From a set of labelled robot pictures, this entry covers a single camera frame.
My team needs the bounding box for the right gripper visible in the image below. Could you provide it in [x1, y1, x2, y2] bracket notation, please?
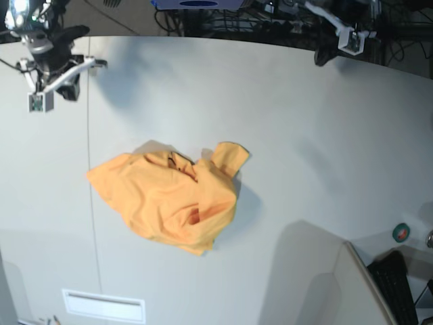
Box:
[22, 25, 90, 101]

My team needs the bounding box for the white cable slot cover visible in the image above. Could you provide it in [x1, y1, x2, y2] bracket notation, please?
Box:
[62, 289, 146, 324]

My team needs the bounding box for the white partition panel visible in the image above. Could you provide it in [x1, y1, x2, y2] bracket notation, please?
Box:
[334, 242, 396, 325]

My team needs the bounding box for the orange t-shirt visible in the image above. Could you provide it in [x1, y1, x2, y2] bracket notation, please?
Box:
[87, 142, 249, 256]

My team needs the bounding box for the black keyboard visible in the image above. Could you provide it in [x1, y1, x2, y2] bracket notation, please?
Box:
[367, 251, 418, 325]

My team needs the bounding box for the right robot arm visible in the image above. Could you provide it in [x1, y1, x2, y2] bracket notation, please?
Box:
[4, 1, 89, 92]

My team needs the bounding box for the metal knob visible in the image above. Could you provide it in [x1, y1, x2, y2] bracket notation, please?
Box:
[426, 230, 433, 248]

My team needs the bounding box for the green tape roll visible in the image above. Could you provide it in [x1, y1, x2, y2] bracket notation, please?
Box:
[392, 223, 411, 243]

